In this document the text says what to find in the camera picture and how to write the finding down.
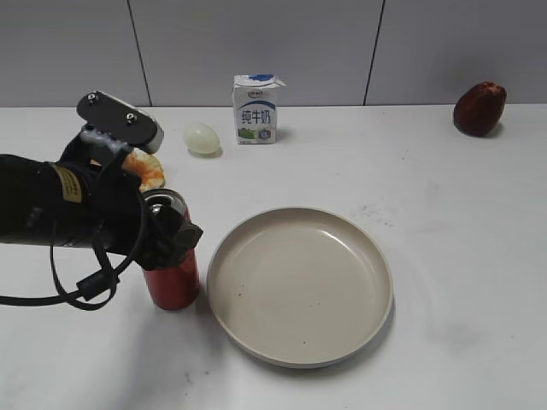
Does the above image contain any dark red fruit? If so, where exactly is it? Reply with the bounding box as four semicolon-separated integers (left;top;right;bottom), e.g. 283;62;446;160
453;81;508;138

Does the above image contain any orange striped bagel bread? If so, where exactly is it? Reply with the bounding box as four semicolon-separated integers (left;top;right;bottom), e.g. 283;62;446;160
123;149;166;192

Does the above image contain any beige round plate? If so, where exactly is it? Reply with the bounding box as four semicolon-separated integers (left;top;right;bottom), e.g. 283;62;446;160
207;208;394;369

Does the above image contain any black cable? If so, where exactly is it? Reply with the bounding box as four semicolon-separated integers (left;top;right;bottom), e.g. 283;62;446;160
0;144;146;313

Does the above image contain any white milk carton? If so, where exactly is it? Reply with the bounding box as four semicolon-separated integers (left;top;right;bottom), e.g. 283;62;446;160
232;74;285;145

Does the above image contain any white egg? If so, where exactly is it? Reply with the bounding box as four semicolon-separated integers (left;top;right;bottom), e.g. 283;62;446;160
184;123;221;155

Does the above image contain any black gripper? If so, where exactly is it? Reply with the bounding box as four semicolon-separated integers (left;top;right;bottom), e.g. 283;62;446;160
40;133;203;270

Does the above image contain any red cola can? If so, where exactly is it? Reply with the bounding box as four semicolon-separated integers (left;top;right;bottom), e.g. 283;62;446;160
143;188;200;311

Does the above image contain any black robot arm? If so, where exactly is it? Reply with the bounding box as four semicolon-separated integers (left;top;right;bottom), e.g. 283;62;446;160
1;137;203;270

